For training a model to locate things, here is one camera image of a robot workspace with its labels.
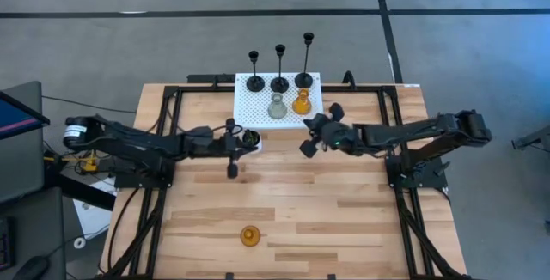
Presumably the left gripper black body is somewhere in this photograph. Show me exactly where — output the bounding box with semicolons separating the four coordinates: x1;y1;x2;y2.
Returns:
212;118;244;180

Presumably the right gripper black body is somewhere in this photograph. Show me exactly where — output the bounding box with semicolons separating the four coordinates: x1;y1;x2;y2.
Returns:
299;102;360;159

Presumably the amber ribbed glass candle holder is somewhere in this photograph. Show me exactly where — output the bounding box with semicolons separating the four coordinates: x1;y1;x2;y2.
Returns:
291;88;313;116
239;224;262;248

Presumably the clear ribbed glass candle holder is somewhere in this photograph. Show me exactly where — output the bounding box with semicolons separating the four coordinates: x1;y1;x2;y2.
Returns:
266;92;288;120

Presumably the tall black candlestick holder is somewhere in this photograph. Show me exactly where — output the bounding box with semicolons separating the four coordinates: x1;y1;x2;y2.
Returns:
294;32;315;89

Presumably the medium black candlestick holder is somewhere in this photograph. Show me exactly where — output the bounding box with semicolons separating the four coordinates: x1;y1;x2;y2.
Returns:
270;43;290;94

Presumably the short black candlestick holder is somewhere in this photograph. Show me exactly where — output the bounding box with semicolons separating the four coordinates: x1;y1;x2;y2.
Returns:
246;50;266;93

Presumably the white pot with green plant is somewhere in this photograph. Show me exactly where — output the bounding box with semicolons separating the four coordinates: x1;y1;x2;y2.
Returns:
242;128;264;153

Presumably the white perforated metal shelf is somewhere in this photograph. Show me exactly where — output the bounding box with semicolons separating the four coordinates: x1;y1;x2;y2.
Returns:
232;71;325;131

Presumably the black hook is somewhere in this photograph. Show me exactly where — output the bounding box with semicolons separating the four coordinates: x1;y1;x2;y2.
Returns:
342;70;358;90

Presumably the yellow clamp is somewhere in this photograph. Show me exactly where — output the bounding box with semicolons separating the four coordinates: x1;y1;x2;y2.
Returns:
80;150;99;173

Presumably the white paper sheet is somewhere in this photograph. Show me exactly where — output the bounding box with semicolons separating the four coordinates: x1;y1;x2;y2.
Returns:
72;176;118;240

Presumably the gray stand leg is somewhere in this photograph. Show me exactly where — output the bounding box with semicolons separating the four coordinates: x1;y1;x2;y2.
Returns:
510;125;550;152

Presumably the gray side desk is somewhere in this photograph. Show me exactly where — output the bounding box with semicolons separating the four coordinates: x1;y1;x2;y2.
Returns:
0;81;66;280

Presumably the monitor with blue screen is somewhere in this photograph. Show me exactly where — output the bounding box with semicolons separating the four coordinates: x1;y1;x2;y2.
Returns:
0;90;51;142

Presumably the black computer mouse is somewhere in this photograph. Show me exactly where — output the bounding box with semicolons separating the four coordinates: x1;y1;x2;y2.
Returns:
12;255;51;280

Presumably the black keyboard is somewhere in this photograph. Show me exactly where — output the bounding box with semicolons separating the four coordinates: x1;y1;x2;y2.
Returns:
0;217;15;272

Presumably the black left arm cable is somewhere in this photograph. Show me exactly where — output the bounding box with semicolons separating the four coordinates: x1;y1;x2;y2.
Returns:
188;123;244;139

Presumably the black metal table frame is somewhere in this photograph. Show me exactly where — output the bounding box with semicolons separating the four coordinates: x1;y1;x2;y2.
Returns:
102;73;472;280

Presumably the black floor cable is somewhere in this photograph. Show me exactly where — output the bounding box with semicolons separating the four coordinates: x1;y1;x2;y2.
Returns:
41;94;138;114

